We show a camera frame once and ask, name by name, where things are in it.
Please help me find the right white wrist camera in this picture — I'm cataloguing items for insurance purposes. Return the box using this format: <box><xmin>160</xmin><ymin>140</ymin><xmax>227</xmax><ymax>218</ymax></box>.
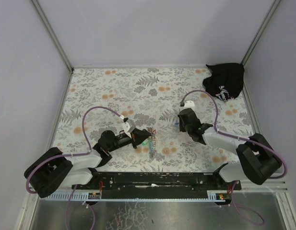
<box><xmin>180</xmin><ymin>101</ymin><xmax>195</xmax><ymax>109</ymax></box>

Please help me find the black cloth bag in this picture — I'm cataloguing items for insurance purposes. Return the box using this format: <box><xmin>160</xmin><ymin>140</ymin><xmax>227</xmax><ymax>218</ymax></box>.
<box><xmin>202</xmin><ymin>63</ymin><xmax>245</xmax><ymax>102</ymax></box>

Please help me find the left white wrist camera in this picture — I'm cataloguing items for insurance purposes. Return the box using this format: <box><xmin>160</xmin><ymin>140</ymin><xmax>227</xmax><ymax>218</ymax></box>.
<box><xmin>120</xmin><ymin>115</ymin><xmax>136</xmax><ymax>138</ymax></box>

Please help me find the floral table mat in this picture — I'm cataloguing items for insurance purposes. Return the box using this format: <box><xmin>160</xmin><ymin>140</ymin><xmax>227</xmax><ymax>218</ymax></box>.
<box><xmin>53</xmin><ymin>68</ymin><xmax>253</xmax><ymax>172</ymax></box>

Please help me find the white cable duct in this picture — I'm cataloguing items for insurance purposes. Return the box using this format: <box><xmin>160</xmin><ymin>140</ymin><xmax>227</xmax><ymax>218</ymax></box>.
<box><xmin>40</xmin><ymin>190</ymin><xmax>226</xmax><ymax>205</ymax></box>

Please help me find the aluminium frame post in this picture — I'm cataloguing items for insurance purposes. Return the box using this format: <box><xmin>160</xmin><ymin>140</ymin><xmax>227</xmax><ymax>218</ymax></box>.
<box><xmin>29</xmin><ymin>0</ymin><xmax>74</xmax><ymax>72</ymax></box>
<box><xmin>240</xmin><ymin>0</ymin><xmax>282</xmax><ymax>66</ymax></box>

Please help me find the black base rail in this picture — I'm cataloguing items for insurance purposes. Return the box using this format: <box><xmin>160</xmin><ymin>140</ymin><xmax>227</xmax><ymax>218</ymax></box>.
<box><xmin>76</xmin><ymin>172</ymin><xmax>234</xmax><ymax>198</ymax></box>

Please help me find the blue keyring handle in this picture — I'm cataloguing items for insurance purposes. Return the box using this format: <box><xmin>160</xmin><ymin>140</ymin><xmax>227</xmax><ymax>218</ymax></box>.
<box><xmin>149</xmin><ymin>141</ymin><xmax>154</xmax><ymax>155</ymax></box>

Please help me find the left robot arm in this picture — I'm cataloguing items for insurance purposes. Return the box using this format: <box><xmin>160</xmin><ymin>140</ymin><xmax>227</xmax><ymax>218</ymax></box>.
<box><xmin>24</xmin><ymin>128</ymin><xmax>151</xmax><ymax>198</ymax></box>

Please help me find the purple cable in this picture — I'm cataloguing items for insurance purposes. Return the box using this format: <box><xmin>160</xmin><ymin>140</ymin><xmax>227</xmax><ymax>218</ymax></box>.
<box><xmin>24</xmin><ymin>105</ymin><xmax>126</xmax><ymax>228</ymax></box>
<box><xmin>180</xmin><ymin>90</ymin><xmax>288</xmax><ymax>225</ymax></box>

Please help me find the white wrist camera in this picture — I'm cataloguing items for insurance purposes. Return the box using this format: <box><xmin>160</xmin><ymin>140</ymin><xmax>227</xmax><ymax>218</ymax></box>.
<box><xmin>180</xmin><ymin>101</ymin><xmax>195</xmax><ymax>109</ymax></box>
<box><xmin>120</xmin><ymin>115</ymin><xmax>136</xmax><ymax>138</ymax></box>

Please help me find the left aluminium frame post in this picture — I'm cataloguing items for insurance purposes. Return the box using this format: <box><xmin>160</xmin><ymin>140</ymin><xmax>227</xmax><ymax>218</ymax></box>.
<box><xmin>29</xmin><ymin>0</ymin><xmax>74</xmax><ymax>72</ymax></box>

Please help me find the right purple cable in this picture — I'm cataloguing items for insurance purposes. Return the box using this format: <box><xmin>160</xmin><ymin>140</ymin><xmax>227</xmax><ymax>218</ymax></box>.
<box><xmin>180</xmin><ymin>90</ymin><xmax>288</xmax><ymax>225</ymax></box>

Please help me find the right aluminium frame post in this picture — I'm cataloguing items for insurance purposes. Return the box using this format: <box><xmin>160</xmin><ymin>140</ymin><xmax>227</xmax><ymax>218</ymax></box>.
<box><xmin>240</xmin><ymin>0</ymin><xmax>282</xmax><ymax>66</ymax></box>

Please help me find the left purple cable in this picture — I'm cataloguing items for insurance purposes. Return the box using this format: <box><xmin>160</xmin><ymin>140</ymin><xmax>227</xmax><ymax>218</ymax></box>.
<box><xmin>24</xmin><ymin>105</ymin><xmax>126</xmax><ymax>228</ymax></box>

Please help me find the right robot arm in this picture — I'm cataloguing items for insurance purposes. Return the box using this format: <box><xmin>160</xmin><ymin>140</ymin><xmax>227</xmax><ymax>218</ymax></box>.
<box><xmin>178</xmin><ymin>108</ymin><xmax>283</xmax><ymax>185</ymax></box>

